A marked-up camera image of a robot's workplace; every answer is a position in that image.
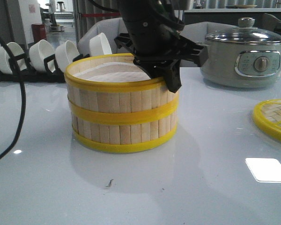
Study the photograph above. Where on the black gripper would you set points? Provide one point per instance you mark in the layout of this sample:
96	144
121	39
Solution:
159	55

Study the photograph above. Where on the yellow woven bamboo steamer lid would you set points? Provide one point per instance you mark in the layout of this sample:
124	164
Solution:
267	117

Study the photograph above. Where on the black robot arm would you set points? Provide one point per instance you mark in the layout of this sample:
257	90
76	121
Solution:
151	16

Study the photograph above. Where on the grey upholstered chair right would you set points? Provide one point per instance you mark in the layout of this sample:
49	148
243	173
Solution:
196	32

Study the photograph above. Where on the grey upholstered chair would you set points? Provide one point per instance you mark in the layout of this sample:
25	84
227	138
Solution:
196	32
111	28

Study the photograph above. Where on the dark cabinet counter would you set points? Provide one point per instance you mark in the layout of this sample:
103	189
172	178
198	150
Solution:
228	15

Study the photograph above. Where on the green electric cooking pot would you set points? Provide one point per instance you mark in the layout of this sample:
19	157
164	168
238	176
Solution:
242	65

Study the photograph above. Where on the grey upholstered chair left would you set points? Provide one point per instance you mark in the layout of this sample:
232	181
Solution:
111	28

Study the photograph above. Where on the white ceramic bowl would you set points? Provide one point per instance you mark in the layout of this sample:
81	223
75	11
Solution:
4	57
65	53
99	45
38	52

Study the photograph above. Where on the glass pot lid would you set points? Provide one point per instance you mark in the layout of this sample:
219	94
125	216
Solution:
245	33

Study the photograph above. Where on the bamboo steamer basket yellow rims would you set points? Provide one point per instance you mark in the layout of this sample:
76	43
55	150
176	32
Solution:
124	138

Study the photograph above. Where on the red box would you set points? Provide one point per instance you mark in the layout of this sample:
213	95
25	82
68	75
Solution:
38	31

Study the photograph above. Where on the black dish rack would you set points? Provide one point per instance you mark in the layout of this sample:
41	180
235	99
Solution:
52	72

